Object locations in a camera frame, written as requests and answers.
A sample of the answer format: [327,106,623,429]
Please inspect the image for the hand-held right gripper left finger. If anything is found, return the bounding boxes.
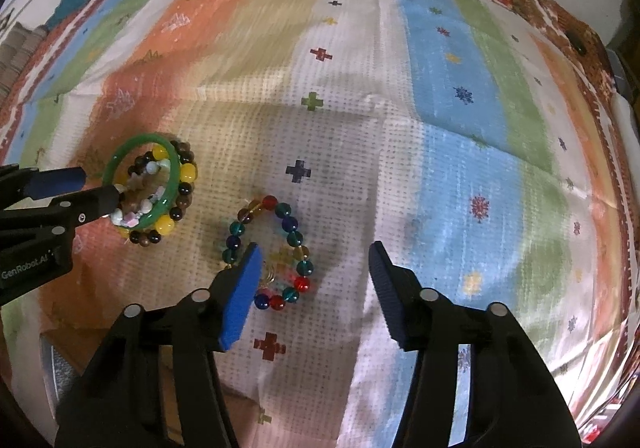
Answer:
[54,242,264,448]

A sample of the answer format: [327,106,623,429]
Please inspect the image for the yellow and brown bead bracelet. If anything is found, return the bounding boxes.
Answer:
[116,140,199,245]

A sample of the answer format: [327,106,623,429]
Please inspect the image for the striped pastel woven mat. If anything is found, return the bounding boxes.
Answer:
[0,0,628,448]

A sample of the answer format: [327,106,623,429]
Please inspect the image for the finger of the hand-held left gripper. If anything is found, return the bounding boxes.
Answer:
[0,165,87,202]
[0,184,124,235]

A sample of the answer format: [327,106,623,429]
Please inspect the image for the multicoloured glass bead bracelet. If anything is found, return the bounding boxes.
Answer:
[222,195,316,312]

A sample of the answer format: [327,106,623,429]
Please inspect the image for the grey ribbed cloth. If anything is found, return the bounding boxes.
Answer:
[0,21,51,99]

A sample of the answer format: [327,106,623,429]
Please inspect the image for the white and pink bead bracelet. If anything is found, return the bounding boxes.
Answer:
[111,154,171,232]

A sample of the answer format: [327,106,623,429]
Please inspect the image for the green jade bangle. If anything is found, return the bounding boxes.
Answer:
[102,132,182,231]

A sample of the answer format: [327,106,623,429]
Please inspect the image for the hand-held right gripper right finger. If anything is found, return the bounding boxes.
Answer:
[368,241,583,448]

